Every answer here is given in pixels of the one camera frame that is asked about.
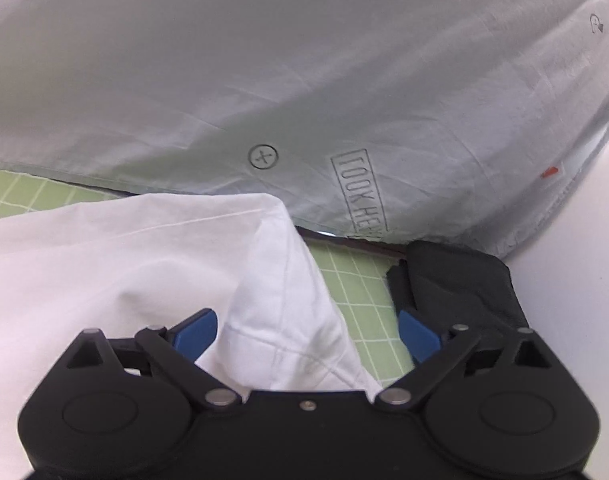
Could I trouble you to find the green grid mat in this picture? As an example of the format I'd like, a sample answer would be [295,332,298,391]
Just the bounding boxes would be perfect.
[0,170,413,386]

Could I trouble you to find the folded black garment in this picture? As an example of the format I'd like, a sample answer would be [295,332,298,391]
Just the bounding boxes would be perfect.
[387,240,529,349]

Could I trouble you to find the carrot print white sheet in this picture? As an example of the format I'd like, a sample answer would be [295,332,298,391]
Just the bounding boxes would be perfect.
[0,0,609,256]

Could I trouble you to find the white trousers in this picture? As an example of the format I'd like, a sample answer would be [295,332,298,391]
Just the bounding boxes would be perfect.
[0,194,379,479]

